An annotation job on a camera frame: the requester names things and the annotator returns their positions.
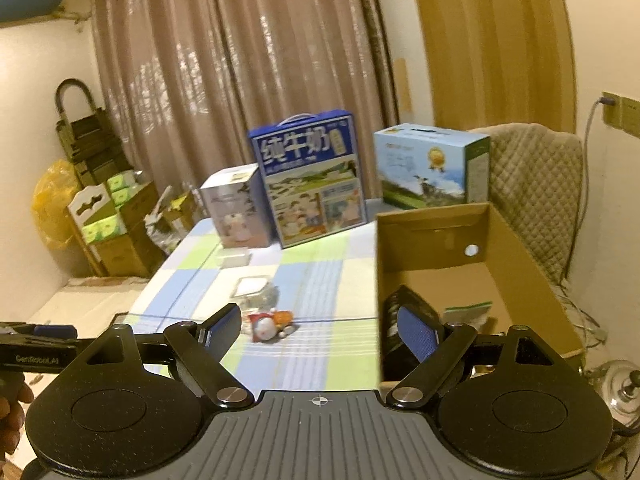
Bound clear box white pads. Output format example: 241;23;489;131
230;276;279;311

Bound checked bed sheet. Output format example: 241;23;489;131
125;219;380;393

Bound open cardboard box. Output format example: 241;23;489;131
375;204;584;386

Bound wooden door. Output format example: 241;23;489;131
416;0;576;133

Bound cardboard boxes with tissues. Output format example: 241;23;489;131
67;169;199;279

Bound white humidifier box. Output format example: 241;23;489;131
200;162;274;248

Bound wall power socket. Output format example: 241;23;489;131
601;92;640;138

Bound dark blue milk carton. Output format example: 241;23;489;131
248;110;368;248

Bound white plastic bag pile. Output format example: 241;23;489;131
144;185;183;256

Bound black folding cart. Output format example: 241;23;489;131
54;78;132;188

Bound black shaver box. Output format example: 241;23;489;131
380;285;444;382

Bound red Doraemon toy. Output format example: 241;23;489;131
248;310;296;342

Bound clear plastic cylinder case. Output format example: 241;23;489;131
219;249;252;269

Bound silver green tea pouch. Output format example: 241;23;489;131
442;301;492;330

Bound yellow plastic bag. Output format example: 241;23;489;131
32;159;81;250

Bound brown curtain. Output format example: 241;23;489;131
91;0;398;197

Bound beige quilted chair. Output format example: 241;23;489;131
473;122;582;285

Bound person's left hand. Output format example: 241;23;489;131
1;370;34;460

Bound light blue milk carton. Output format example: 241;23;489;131
374;124;490;209

